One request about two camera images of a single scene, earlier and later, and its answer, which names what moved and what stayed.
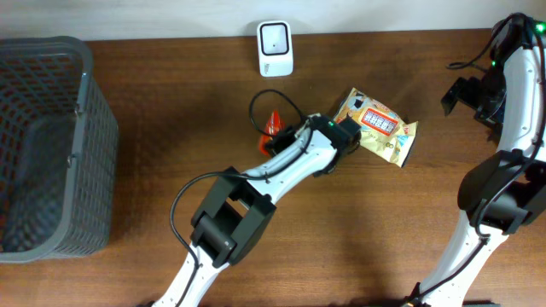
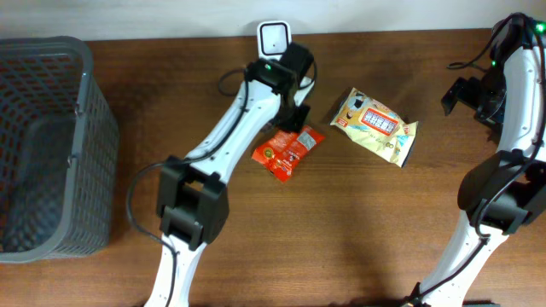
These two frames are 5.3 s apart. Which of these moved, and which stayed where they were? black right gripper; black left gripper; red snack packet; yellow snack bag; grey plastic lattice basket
Moved: red snack packet; black left gripper
Stayed: grey plastic lattice basket; yellow snack bag; black right gripper
